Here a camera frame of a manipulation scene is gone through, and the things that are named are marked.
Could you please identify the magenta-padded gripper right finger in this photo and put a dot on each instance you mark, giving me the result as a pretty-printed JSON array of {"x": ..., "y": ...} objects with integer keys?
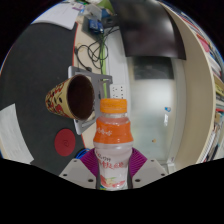
[{"x": 148, "y": 171}]

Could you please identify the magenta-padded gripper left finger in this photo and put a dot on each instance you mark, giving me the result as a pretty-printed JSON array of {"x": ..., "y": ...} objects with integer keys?
[{"x": 78, "y": 173}]

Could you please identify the orange-capped clear drink bottle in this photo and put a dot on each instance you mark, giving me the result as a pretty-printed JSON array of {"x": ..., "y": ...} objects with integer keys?
[{"x": 113, "y": 146}]

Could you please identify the flat round red coaster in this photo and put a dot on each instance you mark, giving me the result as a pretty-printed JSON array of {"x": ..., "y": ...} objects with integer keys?
[{"x": 65, "y": 142}]

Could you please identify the patterned yellow red paper cup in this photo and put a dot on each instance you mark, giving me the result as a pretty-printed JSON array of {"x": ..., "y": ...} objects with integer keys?
[{"x": 58, "y": 100}]

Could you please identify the small white paper sheet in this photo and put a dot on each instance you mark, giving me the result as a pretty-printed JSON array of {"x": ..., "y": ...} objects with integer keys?
[{"x": 10, "y": 133}]

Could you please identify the grey metal laptop stand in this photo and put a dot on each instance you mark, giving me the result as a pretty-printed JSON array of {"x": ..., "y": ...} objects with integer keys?
[{"x": 100, "y": 80}]

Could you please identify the large black desk mat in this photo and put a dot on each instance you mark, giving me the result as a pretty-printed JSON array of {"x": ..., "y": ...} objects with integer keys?
[{"x": 33, "y": 60}]

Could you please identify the black computer monitor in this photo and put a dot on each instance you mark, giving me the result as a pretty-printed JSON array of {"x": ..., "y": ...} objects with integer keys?
[{"x": 146, "y": 26}]

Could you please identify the small blue device box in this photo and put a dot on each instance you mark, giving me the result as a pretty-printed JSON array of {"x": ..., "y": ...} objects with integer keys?
[{"x": 95, "y": 25}]

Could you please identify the large white printed paper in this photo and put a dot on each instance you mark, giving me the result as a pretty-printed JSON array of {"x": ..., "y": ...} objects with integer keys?
[{"x": 61, "y": 15}]

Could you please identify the white wall socket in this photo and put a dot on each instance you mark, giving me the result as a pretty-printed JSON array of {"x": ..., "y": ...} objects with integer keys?
[{"x": 119, "y": 91}]

